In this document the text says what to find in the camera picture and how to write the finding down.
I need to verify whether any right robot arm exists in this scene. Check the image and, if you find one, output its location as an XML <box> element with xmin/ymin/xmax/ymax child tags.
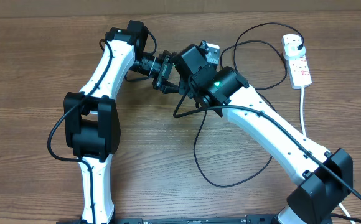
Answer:
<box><xmin>172</xmin><ymin>44</ymin><xmax>353</xmax><ymax>223</ymax></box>

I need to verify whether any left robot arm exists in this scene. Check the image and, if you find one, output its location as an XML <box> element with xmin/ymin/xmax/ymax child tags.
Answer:
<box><xmin>63</xmin><ymin>21</ymin><xmax>179</xmax><ymax>223</ymax></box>

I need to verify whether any white charger plug adapter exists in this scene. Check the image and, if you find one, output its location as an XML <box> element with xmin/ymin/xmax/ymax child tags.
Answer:
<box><xmin>283</xmin><ymin>44</ymin><xmax>306</xmax><ymax>60</ymax></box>

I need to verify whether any white power strip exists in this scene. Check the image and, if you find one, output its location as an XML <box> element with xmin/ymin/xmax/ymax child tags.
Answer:
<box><xmin>281</xmin><ymin>34</ymin><xmax>312</xmax><ymax>89</ymax></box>

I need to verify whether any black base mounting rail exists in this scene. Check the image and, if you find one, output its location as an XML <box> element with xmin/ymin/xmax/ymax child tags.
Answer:
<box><xmin>55</xmin><ymin>213</ymin><xmax>281</xmax><ymax>224</ymax></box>

